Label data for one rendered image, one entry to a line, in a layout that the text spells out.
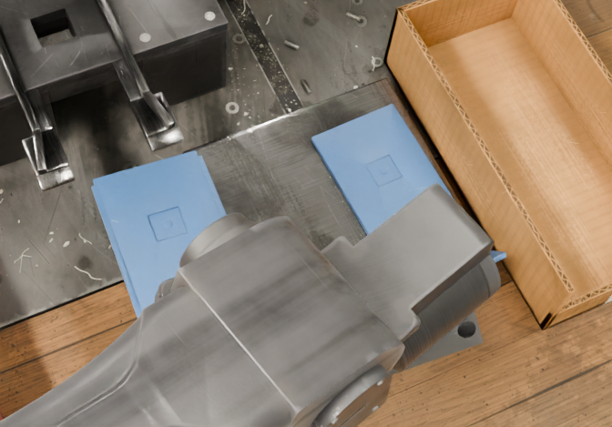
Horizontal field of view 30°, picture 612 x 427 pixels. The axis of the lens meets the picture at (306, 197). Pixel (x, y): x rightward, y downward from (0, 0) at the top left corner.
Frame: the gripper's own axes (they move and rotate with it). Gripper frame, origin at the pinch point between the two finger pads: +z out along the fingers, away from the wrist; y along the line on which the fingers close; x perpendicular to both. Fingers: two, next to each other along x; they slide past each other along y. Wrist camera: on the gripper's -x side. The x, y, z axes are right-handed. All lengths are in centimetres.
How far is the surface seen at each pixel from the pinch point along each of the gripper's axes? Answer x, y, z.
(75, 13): 0.3, 23.8, 15.1
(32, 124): 5.6, 16.6, 11.3
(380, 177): -17.3, 6.6, 12.7
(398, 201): -17.7, 4.5, 11.7
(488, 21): -31.8, 16.0, 17.9
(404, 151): -19.9, 7.8, 13.2
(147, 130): -1.5, 14.1, 10.3
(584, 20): -40.1, 14.0, 17.9
